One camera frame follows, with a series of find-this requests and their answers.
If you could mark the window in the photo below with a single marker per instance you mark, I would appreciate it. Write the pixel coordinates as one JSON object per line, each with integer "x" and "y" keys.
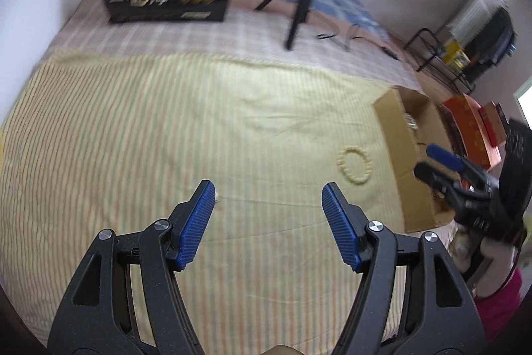
{"x": 525, "y": 105}

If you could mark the beige checked blanket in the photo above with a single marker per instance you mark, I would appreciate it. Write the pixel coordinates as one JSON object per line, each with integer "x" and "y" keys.
{"x": 187, "y": 39}

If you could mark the dark hanging clothes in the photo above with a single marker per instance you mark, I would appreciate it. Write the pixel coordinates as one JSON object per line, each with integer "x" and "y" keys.
{"x": 496, "y": 34}

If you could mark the striped towel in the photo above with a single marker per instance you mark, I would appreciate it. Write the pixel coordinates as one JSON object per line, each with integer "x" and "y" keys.
{"x": 474, "y": 18}

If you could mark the cardboard box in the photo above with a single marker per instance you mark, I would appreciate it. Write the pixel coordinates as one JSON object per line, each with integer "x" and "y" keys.
{"x": 409, "y": 188}

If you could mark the stacked flat boxes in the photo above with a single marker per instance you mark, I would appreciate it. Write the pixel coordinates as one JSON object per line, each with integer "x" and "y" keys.
{"x": 492, "y": 122}

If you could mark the person's right hand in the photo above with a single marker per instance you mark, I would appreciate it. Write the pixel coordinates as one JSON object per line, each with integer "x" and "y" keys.
{"x": 498, "y": 259}

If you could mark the person's right forearm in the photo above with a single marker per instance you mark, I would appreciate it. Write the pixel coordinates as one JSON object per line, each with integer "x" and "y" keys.
{"x": 498, "y": 309}

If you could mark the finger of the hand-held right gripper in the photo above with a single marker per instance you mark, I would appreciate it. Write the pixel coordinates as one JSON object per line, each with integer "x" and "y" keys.
{"x": 436, "y": 178}
{"x": 440, "y": 154}

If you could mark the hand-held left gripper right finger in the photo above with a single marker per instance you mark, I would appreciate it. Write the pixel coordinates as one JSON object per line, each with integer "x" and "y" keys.
{"x": 341, "y": 230}

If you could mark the yellow striped cloth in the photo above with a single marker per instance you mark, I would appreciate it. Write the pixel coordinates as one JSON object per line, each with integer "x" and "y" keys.
{"x": 166, "y": 130}

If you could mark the black clothes rack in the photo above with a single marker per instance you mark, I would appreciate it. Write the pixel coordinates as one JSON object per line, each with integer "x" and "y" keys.
{"x": 419, "y": 47}

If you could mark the yellow box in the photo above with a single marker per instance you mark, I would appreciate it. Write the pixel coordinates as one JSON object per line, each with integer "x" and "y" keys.
{"x": 455, "y": 55}

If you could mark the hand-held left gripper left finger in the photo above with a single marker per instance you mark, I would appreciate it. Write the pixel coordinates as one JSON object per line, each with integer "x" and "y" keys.
{"x": 195, "y": 226}

